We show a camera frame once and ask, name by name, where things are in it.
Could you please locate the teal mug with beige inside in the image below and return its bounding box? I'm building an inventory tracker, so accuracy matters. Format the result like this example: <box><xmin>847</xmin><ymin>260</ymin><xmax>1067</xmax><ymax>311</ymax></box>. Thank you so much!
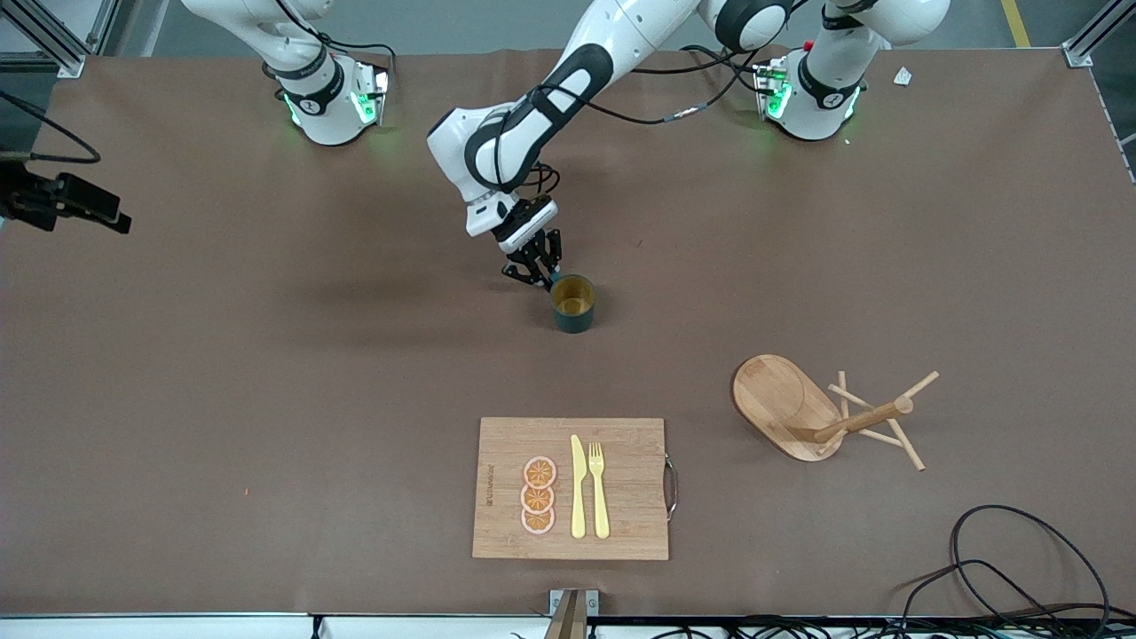
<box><xmin>549</xmin><ymin>273</ymin><xmax>596</xmax><ymax>335</ymax></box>

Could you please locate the wooden cutting board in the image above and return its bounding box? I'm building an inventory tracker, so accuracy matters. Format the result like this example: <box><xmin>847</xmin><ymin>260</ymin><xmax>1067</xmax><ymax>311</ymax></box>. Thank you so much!
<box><xmin>472</xmin><ymin>417</ymin><xmax>679</xmax><ymax>562</ymax></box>

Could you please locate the aluminium frame profile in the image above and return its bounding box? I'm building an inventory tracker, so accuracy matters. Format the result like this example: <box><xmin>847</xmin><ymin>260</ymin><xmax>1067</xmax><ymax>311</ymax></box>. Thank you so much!
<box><xmin>1062</xmin><ymin>0</ymin><xmax>1136</xmax><ymax>68</ymax></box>
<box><xmin>0</xmin><ymin>0</ymin><xmax>121</xmax><ymax>79</ymax></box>

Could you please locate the yellow plastic knife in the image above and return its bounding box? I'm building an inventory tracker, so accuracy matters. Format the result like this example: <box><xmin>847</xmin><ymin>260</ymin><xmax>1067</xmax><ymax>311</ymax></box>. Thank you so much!
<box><xmin>570</xmin><ymin>434</ymin><xmax>588</xmax><ymax>540</ymax></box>

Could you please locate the wooden mug rack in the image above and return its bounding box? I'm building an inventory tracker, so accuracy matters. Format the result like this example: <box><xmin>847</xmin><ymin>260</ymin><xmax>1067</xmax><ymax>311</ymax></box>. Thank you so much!
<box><xmin>732</xmin><ymin>354</ymin><xmax>940</xmax><ymax>472</ymax></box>

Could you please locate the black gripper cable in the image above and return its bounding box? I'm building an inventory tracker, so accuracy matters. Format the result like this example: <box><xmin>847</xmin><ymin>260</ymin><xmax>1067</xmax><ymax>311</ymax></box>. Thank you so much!
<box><xmin>0</xmin><ymin>0</ymin><xmax>398</xmax><ymax>166</ymax></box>
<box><xmin>497</xmin><ymin>0</ymin><xmax>800</xmax><ymax>201</ymax></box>

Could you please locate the white table edge rail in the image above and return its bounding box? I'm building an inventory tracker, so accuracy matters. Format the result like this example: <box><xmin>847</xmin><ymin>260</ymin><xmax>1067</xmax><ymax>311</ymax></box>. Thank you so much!
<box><xmin>0</xmin><ymin>612</ymin><xmax>1136</xmax><ymax>639</ymax></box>

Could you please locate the metal mount bracket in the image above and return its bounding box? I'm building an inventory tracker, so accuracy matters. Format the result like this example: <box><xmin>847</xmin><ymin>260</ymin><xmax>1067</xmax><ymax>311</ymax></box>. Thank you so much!
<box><xmin>548</xmin><ymin>588</ymin><xmax>600</xmax><ymax>639</ymax></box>

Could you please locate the yellow plastic fork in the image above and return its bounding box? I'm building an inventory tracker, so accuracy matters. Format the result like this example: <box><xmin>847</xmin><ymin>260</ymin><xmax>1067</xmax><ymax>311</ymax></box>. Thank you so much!
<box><xmin>589</xmin><ymin>442</ymin><xmax>611</xmax><ymax>540</ymax></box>

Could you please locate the black base cable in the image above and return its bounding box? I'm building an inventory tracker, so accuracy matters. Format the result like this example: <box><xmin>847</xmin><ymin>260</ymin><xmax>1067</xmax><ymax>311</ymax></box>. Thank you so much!
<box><xmin>682</xmin><ymin>44</ymin><xmax>764</xmax><ymax>94</ymax></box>

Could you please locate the brown table cover sheet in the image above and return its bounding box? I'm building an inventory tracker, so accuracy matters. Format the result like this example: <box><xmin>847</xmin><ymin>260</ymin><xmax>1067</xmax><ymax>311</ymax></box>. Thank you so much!
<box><xmin>0</xmin><ymin>44</ymin><xmax>1136</xmax><ymax>618</ymax></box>

